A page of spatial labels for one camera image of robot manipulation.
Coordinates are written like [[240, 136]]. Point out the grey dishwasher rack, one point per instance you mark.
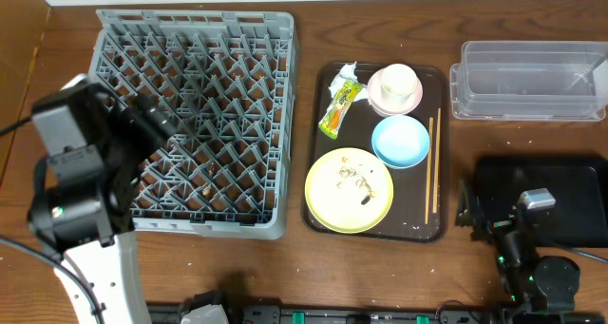
[[227, 81]]

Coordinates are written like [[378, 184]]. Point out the white napkin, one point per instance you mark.
[[347, 73]]

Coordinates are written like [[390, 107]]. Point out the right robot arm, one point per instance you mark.
[[542, 288]]

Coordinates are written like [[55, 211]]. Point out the right wooden chopstick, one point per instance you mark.
[[437, 162]]

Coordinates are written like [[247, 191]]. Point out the cream plastic cup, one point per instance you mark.
[[399, 85]]

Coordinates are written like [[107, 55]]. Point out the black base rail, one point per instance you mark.
[[216, 306]]

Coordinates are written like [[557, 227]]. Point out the green snack wrapper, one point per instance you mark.
[[343, 95]]

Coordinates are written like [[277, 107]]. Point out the cardboard wall panel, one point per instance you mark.
[[22, 25]]

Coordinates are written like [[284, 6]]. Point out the yellow plate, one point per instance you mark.
[[349, 190]]

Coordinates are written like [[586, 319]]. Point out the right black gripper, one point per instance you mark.
[[485, 224]]

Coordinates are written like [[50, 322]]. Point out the clear plastic bin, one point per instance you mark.
[[552, 81]]

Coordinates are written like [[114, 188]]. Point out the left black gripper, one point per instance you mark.
[[149, 117]]

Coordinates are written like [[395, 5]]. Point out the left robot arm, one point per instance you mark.
[[93, 251]]

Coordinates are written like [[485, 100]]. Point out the light blue bowl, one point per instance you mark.
[[400, 141]]

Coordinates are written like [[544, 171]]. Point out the wooden chopstick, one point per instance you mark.
[[428, 170], [437, 162]]

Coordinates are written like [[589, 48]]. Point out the black bin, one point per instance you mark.
[[578, 184]]

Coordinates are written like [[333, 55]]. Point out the pink plastic bowl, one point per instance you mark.
[[374, 97]]

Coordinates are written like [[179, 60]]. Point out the left wooden chopstick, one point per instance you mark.
[[428, 170]]

